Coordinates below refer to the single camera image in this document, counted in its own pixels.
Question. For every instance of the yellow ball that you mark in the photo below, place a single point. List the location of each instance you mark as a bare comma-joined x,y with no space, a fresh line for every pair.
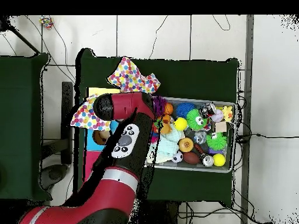
181,123
219,160

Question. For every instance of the blue spiky ball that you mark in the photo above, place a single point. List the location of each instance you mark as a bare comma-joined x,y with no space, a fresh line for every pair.
185,109

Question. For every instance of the small brown football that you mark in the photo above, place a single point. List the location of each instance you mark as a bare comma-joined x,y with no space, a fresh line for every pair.
190,157

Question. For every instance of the brown monkey toy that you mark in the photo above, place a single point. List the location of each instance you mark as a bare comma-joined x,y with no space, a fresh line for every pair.
165,127

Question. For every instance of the dark green table cloth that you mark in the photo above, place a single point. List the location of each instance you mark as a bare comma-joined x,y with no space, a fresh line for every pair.
196,74

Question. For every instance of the small colourful toy on floor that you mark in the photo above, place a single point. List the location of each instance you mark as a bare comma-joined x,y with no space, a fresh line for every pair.
46,21

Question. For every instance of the green spiky ball with eyes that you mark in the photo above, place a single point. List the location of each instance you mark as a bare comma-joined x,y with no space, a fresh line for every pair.
196,119

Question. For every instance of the small orange basketball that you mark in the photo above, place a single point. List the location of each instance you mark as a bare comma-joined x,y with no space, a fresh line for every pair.
168,108

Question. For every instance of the wooden box with three holes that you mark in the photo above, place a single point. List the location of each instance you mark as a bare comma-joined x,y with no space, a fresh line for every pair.
93,142

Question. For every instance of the purple spiky monster toy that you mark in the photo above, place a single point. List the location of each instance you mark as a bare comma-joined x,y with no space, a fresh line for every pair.
160,106

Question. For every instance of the green covered side table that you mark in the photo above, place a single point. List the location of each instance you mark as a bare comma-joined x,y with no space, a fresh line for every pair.
23,93

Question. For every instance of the small soccer ball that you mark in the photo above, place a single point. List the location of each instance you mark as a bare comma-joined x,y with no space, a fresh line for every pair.
177,157

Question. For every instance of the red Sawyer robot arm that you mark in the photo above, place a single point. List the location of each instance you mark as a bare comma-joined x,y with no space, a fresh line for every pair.
126,105

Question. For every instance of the shallow clear bin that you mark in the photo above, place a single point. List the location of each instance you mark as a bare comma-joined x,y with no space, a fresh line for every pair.
210,100

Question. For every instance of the light teal cloth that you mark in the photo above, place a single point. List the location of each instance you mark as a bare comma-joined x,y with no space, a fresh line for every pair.
168,145

